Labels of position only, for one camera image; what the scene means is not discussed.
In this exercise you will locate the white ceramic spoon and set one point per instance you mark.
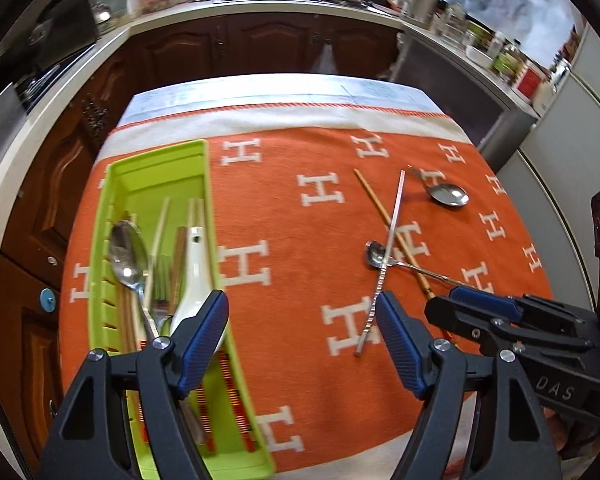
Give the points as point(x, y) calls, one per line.
point(192, 285)

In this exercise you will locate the large metal spoon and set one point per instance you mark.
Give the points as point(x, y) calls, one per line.
point(127, 255)

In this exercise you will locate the green plastic utensil tray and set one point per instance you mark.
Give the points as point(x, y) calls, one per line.
point(150, 180)

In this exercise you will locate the brown wooden kitchen cabinets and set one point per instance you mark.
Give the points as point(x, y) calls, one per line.
point(180, 55)

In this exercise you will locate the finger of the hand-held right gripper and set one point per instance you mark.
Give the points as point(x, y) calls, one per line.
point(485, 302)
point(455, 317)

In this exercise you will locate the glass pot lid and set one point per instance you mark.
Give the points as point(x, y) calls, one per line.
point(100, 10)

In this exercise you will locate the metal chopstick twisted end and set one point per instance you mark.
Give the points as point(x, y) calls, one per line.
point(395, 220)

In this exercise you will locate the stainless steel stove panel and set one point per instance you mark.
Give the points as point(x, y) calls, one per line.
point(2, 130)

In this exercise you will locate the ivory chopstick red striped end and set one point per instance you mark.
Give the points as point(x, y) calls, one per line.
point(159, 245)
point(207, 420)

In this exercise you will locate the black glass gas stove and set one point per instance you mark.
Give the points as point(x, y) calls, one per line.
point(55, 35)

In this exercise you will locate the orange printed blanket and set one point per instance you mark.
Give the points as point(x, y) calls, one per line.
point(290, 360)

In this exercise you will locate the pale blue table cover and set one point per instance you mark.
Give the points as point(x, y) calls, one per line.
point(260, 92)

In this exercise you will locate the white refrigerator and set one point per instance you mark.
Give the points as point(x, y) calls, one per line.
point(580, 110)

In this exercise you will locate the metal fork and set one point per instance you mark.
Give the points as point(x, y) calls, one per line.
point(162, 280)

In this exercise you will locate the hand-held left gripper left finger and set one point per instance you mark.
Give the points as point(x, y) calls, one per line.
point(205, 340)

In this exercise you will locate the medium metal spoon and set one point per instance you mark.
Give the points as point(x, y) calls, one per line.
point(450, 195)

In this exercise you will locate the row of condiment jars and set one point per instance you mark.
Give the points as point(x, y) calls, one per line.
point(505, 55)

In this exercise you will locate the person's right hand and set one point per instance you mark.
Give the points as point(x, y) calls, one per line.
point(557, 430)

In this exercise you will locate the blue round cabinet knob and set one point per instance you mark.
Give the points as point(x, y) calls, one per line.
point(47, 300)

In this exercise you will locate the cream kitchen countertop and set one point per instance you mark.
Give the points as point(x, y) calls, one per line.
point(260, 7)

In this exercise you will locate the brown wooden chopstick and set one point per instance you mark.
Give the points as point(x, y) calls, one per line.
point(126, 320)
point(179, 260)
point(380, 207)

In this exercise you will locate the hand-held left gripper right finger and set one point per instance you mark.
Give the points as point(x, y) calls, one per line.
point(397, 345)

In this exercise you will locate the grey steel cabinet front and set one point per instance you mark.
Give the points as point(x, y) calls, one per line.
point(445, 90)

